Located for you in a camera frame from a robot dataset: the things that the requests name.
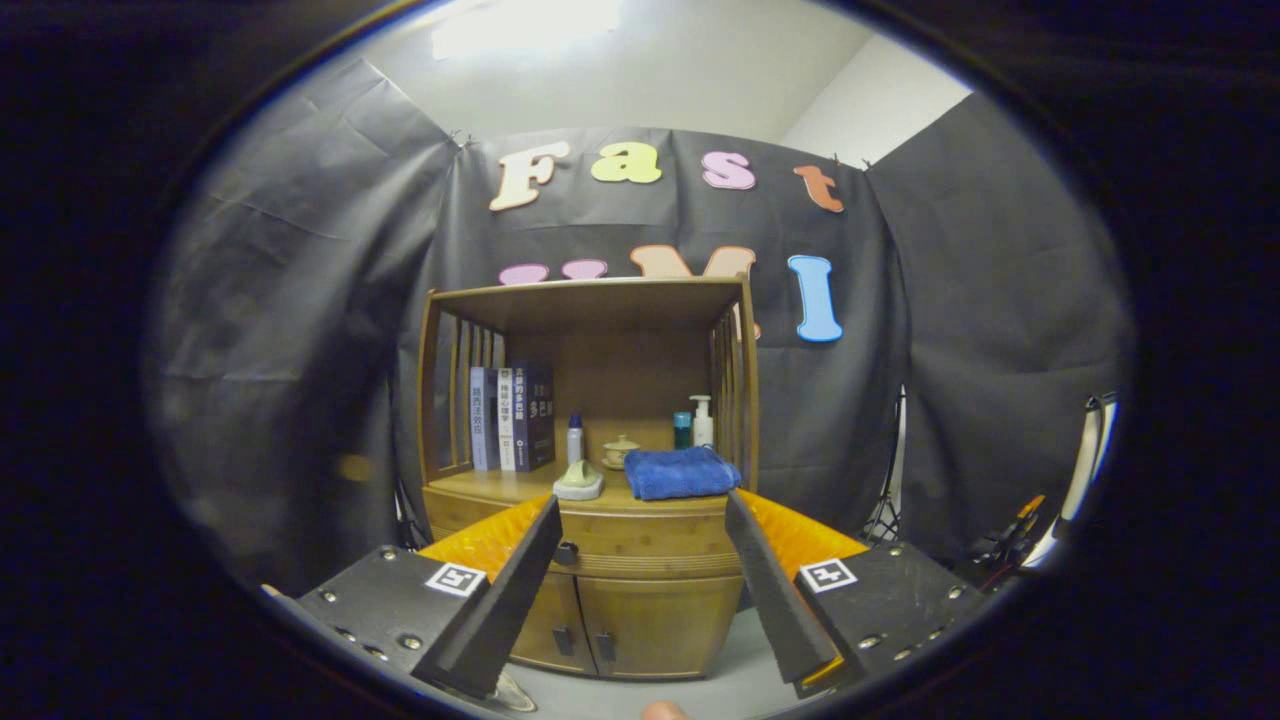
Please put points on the black tripod stand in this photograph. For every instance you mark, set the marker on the black tripod stand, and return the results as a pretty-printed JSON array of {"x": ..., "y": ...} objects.
[{"x": 885, "y": 500}]

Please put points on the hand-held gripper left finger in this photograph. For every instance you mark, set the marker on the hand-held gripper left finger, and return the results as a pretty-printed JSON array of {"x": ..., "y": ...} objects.
[{"x": 505, "y": 610}]

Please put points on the white shoe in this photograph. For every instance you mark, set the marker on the white shoe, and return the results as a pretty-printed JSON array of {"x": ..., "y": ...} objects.
[{"x": 512, "y": 692}]

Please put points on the pale green scrub brush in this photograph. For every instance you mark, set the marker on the pale green scrub brush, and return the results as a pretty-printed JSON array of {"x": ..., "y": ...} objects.
[{"x": 578, "y": 485}]

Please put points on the dark tool with orange tip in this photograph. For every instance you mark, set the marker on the dark tool with orange tip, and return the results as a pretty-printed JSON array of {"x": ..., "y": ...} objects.
[{"x": 1005, "y": 545}]

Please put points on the light blue book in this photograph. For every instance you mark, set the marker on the light blue book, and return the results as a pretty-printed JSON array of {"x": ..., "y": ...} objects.
[{"x": 482, "y": 420}]

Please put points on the white pump bottle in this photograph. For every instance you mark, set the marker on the white pump bottle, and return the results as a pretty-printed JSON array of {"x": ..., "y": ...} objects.
[{"x": 702, "y": 428}]

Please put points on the white curved object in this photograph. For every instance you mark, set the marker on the white curved object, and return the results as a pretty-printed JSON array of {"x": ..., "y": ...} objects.
[{"x": 1080, "y": 470}]

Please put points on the white book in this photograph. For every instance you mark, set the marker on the white book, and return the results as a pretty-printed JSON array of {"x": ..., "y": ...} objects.
[{"x": 506, "y": 420}]

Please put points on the wooden cabinet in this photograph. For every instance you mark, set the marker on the wooden cabinet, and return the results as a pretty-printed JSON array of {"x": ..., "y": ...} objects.
[{"x": 630, "y": 370}]

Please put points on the blue folded towel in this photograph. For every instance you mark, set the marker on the blue folded towel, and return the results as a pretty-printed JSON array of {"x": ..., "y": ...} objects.
[{"x": 682, "y": 473}]

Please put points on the teal bottle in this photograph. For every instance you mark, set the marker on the teal bottle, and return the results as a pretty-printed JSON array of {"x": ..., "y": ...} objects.
[{"x": 682, "y": 432}]

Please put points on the small white bottle blue cap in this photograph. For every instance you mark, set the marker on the small white bottle blue cap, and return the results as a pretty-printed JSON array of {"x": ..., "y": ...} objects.
[{"x": 575, "y": 445}]

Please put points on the wooden drawer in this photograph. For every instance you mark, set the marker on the wooden drawer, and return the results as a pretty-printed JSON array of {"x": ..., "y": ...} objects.
[{"x": 650, "y": 545}]

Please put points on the wooden countertop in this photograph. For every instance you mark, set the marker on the wooden countertop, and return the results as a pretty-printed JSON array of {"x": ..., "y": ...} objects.
[{"x": 510, "y": 485}]

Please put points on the beige lidded teacup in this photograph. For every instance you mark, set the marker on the beige lidded teacup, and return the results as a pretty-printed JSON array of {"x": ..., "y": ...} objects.
[{"x": 620, "y": 452}]

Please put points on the dark blue book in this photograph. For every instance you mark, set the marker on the dark blue book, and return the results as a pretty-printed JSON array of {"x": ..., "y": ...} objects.
[{"x": 537, "y": 415}]

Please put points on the black backdrop cloth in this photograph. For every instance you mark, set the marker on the black backdrop cloth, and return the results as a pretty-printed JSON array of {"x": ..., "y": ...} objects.
[{"x": 280, "y": 330}]

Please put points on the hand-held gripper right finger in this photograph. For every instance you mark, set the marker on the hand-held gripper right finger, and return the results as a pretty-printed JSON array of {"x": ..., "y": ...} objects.
[{"x": 775, "y": 610}]

